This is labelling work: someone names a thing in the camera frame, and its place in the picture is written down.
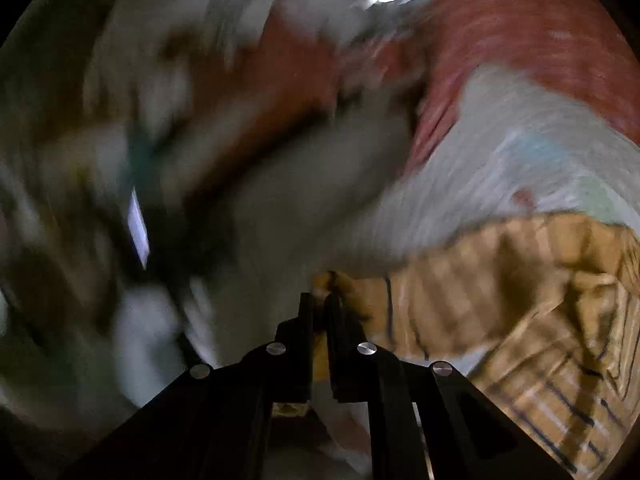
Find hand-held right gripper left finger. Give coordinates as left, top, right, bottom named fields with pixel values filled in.
left=60, top=292, right=316, bottom=480

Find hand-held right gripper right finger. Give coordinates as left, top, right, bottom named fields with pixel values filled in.
left=324, top=292, right=576, bottom=480

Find yellow striped garment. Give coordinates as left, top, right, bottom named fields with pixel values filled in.
left=312, top=212, right=640, bottom=478

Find light printed blanket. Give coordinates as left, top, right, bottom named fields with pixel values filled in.
left=210, top=65, right=640, bottom=311

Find red striped cloth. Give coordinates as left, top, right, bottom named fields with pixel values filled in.
left=400, top=0, right=640, bottom=176

